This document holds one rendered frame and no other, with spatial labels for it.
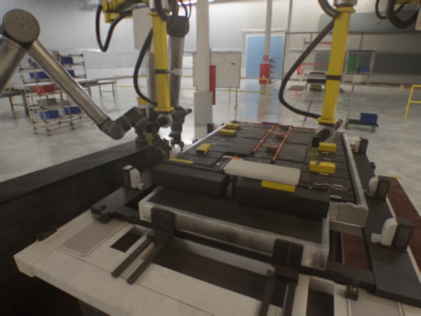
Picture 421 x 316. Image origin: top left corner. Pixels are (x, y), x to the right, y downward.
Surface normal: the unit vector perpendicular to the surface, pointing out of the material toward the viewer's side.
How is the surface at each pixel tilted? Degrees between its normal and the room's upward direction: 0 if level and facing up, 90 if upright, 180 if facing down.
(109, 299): 0
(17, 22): 90
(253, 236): 90
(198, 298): 0
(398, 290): 0
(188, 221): 90
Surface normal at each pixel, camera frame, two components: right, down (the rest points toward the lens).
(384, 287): 0.00, -0.93
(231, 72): -0.28, 0.35
